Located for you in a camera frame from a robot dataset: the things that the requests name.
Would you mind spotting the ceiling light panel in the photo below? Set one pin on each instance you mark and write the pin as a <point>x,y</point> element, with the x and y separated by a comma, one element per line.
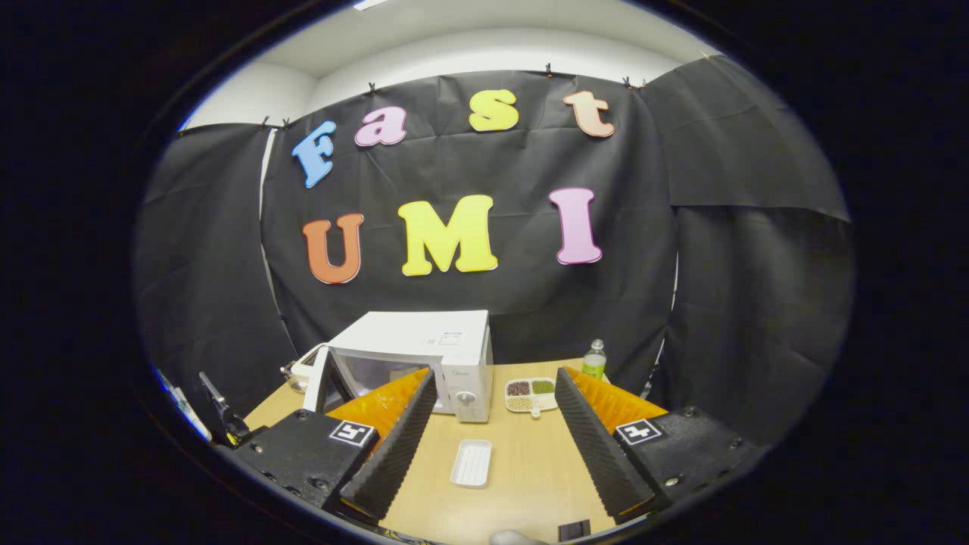
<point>369,4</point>

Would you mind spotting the white rectangular tray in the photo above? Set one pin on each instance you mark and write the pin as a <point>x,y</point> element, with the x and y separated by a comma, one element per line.
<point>471,463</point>

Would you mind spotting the black backdrop cloth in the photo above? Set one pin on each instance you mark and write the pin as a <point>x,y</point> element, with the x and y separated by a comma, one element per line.
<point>522,166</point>

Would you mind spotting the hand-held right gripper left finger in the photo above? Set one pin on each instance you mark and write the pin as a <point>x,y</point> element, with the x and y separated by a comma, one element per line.
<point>397,454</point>

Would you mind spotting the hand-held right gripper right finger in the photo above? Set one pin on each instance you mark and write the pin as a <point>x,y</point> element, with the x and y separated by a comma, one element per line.
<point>598,454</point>

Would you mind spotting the green drink bottle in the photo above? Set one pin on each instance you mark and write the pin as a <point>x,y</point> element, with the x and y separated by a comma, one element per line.
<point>595,365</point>

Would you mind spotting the white divided dish with beans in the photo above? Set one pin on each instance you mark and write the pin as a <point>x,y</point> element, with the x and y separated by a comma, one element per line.
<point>530,393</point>

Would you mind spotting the white microwave oven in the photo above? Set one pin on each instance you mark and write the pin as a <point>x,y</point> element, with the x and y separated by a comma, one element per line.
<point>416,333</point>

